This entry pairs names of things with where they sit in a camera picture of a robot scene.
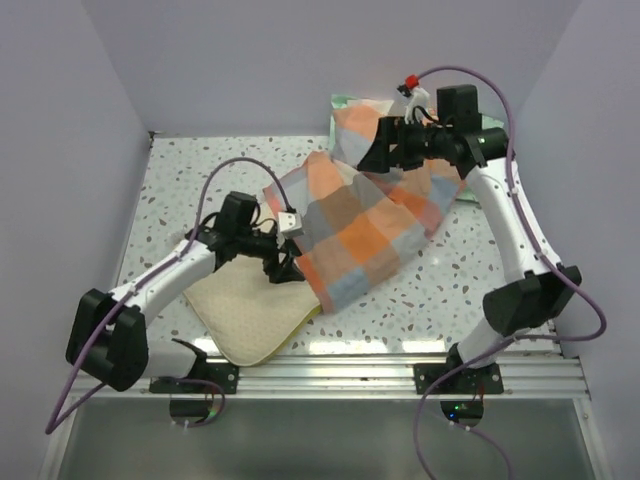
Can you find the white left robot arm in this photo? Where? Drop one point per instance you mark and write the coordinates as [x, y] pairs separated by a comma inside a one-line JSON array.
[[108, 340]]

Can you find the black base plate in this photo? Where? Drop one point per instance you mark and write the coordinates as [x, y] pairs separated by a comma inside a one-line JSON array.
[[485, 380], [220, 375]]

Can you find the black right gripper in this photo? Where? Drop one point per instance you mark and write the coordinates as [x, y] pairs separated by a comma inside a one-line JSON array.
[[391, 131]]

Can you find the green cartoon print pillow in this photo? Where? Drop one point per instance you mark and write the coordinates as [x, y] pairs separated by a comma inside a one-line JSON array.
[[339, 101]]

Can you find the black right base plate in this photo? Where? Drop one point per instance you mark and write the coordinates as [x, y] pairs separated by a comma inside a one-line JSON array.
[[485, 380]]

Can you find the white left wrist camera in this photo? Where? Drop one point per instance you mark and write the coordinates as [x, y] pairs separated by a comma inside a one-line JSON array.
[[289, 224]]

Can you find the cream pillow yellow trim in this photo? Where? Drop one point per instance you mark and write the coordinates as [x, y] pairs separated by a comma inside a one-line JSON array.
[[249, 318]]

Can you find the aluminium mounting rail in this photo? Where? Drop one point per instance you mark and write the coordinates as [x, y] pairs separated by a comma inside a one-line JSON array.
[[319, 364]]

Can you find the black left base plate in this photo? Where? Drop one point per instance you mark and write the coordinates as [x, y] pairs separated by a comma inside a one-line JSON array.
[[220, 375]]

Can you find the orange grey plaid pillowcase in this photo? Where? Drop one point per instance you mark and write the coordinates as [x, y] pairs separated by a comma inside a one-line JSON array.
[[360, 228]]

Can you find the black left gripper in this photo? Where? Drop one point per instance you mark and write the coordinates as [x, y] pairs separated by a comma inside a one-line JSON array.
[[286, 269]]

